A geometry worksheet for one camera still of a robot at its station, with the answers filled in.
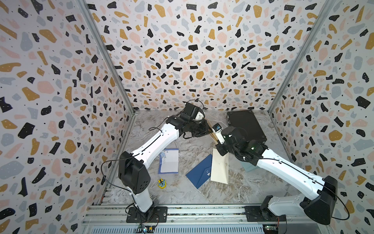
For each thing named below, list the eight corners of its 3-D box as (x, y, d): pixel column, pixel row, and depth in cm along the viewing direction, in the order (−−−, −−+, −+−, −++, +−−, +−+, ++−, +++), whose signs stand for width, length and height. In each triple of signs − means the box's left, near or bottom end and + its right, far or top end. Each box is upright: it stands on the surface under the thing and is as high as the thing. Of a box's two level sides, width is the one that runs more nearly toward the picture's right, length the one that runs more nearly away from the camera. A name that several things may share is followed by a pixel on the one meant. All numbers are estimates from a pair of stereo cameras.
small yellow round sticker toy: (157, 188, 84) (156, 187, 83) (158, 179, 88) (158, 178, 86) (166, 188, 84) (165, 187, 83) (167, 179, 88) (166, 178, 86)
